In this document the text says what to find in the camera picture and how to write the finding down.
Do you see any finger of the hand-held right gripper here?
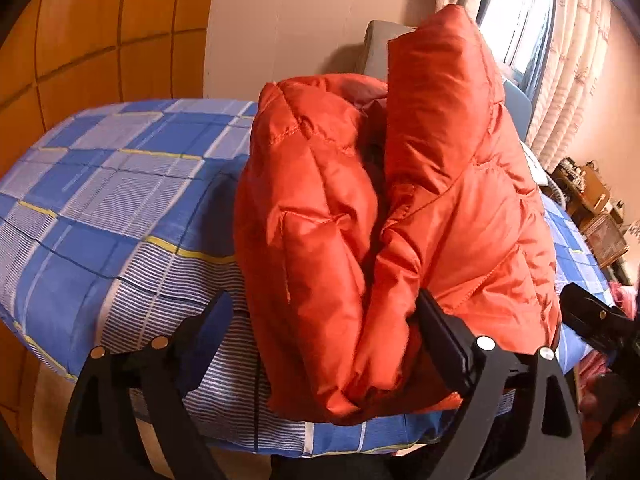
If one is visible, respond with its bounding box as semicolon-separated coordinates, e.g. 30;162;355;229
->
558;283;640;362

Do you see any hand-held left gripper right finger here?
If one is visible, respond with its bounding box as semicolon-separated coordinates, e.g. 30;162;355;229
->
415;288;586;480

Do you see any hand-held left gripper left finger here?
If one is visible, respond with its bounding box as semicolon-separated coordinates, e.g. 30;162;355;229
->
56;290;236;480

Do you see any orange puffer jacket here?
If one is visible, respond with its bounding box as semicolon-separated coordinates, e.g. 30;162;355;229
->
233;4;564;426

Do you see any pink cloth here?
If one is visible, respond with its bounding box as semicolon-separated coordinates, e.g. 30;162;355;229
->
606;280;640;322

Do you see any cluttered wooden shelf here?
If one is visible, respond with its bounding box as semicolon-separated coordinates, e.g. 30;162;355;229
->
550;156;632;268

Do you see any white fan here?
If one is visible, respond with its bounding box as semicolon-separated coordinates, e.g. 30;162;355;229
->
541;172;572;207

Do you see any blue plaid bed sheet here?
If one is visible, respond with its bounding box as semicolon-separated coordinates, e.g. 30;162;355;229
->
0;98;617;459

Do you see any blue cushion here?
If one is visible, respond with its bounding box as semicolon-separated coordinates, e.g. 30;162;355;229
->
502;79;532;142

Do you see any grey cushion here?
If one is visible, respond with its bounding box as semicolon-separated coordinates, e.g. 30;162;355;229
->
362;20;417;82

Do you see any wooden wardrobe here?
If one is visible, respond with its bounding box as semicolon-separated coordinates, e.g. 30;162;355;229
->
0;0;222;134

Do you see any window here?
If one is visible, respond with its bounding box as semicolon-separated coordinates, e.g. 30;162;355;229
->
476;0;557;87

